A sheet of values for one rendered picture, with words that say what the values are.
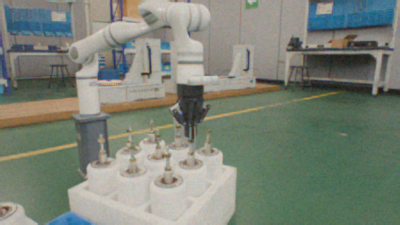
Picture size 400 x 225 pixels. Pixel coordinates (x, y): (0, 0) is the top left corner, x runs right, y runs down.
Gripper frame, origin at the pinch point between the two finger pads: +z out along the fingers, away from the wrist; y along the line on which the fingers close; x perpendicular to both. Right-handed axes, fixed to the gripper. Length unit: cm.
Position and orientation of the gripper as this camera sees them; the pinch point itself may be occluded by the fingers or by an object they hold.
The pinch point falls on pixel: (190, 132)
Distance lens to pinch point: 72.3
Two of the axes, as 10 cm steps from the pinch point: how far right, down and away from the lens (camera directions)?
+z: 0.0, 9.8, 2.2
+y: -8.2, 1.3, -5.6
